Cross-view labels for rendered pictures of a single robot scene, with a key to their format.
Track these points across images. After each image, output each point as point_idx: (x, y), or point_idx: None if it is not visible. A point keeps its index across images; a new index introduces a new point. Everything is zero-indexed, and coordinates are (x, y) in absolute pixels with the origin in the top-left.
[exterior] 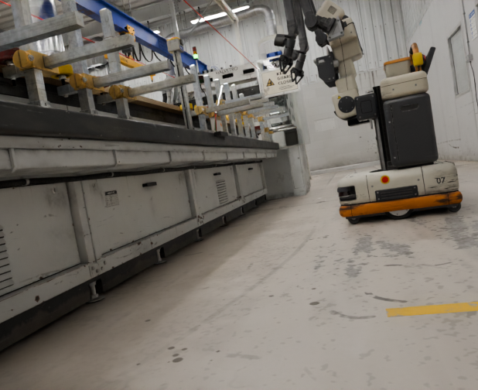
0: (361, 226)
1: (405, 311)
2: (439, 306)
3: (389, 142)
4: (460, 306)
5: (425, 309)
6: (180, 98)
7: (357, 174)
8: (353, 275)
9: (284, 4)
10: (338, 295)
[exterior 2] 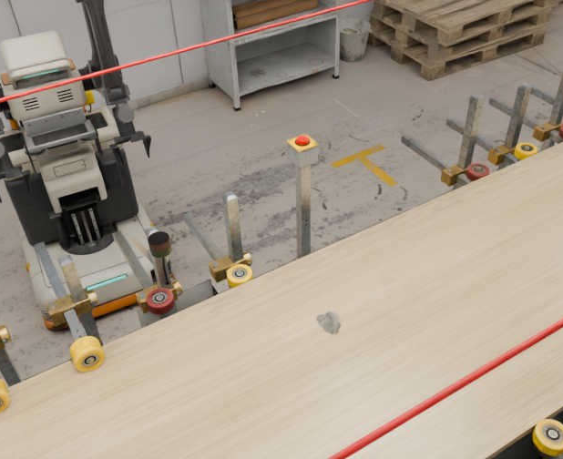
0: (184, 276)
1: (390, 180)
2: (378, 175)
3: (132, 193)
4: (376, 170)
5: (384, 177)
6: (310, 225)
7: (108, 258)
8: (351, 214)
9: (112, 49)
10: (383, 206)
